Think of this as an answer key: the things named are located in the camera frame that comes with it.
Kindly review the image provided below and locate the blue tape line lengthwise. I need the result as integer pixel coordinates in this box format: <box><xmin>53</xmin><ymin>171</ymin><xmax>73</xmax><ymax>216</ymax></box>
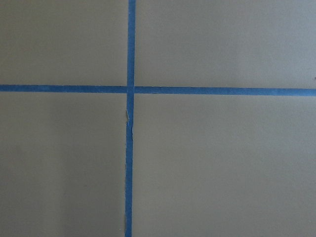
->
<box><xmin>124</xmin><ymin>0</ymin><xmax>136</xmax><ymax>237</ymax></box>

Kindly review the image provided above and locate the blue tape line crosswise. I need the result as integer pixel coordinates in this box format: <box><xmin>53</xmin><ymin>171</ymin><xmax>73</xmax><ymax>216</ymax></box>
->
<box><xmin>0</xmin><ymin>84</ymin><xmax>316</xmax><ymax>97</ymax></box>

